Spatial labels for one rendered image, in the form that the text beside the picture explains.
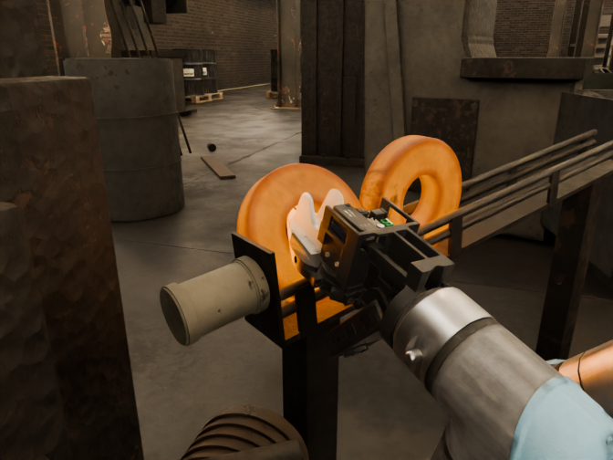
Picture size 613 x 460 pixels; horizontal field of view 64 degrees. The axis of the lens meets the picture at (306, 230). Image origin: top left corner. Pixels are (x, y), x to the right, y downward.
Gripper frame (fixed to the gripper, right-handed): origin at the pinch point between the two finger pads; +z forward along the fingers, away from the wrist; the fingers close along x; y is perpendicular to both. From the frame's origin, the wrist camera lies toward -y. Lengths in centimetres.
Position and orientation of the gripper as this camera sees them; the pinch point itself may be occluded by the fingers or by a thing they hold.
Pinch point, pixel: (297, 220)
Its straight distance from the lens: 55.3
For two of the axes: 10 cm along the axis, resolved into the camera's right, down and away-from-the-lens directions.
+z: -5.2, -5.1, 6.9
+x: -8.4, 1.5, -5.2
